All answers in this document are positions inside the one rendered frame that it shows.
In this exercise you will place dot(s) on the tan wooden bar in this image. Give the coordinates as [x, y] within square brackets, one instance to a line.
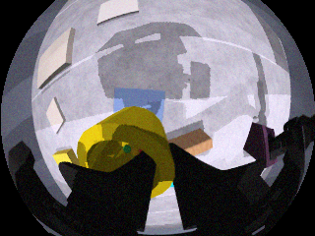
[195, 142]

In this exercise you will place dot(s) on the yellow rectangular block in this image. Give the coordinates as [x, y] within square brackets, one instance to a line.
[66, 155]

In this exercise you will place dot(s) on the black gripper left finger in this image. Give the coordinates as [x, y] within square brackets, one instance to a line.
[129, 186]

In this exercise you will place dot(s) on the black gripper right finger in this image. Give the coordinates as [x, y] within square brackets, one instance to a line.
[198, 185]

